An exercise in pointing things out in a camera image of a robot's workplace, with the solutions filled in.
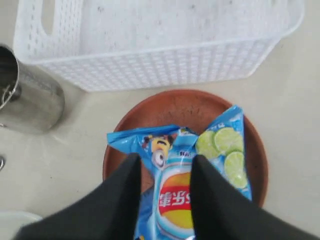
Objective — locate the stainless steel cup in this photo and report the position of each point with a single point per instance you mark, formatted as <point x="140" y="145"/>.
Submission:
<point x="31" y="101"/>

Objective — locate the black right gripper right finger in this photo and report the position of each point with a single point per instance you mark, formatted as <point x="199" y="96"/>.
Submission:
<point x="220" y="212"/>

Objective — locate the white perforated plastic basket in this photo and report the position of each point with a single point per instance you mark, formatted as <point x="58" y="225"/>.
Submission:
<point x="113" y="45"/>

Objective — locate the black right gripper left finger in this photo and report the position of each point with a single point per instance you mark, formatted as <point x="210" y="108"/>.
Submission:
<point x="109" y="212"/>

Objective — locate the speckled beige ceramic bowl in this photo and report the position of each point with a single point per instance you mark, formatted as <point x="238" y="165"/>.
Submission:
<point x="12" y="220"/>

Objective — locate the terracotta brown plate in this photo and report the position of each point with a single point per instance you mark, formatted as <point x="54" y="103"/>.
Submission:
<point x="196" y="109"/>

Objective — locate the blue potato chips bag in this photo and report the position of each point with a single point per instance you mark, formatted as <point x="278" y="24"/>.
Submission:
<point x="167" y="153"/>

